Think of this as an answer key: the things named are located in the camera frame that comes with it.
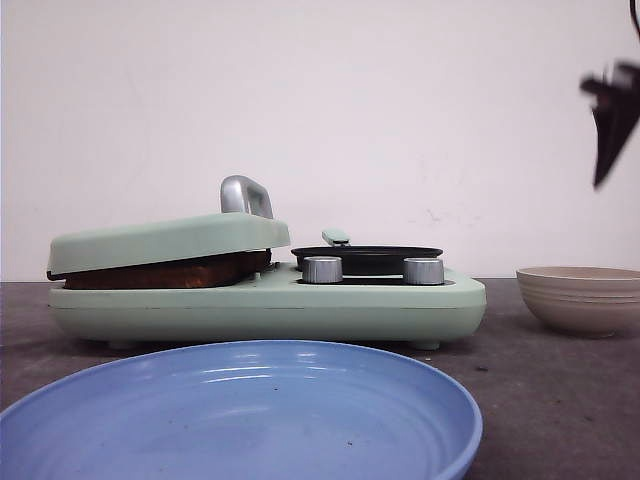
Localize right silver control knob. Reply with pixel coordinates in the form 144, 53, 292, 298
403, 257, 445, 286

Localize white bread slice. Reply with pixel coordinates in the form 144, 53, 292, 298
216, 249, 272, 276
64, 259, 248, 290

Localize mint green breakfast maker lid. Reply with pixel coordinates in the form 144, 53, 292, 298
46, 175, 290, 280

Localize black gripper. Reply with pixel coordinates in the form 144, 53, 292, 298
579, 60, 639, 188

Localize silver control knob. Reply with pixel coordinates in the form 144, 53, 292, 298
302, 256, 343, 285
403, 257, 445, 286

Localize left silver control knob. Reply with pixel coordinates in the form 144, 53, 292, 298
302, 256, 343, 285

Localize black round frying pan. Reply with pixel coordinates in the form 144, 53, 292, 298
291, 228, 443, 276

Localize beige ribbed bowl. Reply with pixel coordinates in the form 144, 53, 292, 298
516, 266, 639, 338

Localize mint green breakfast maker base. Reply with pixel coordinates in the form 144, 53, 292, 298
49, 263, 486, 349

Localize blue round plate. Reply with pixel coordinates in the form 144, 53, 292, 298
1, 340, 483, 479

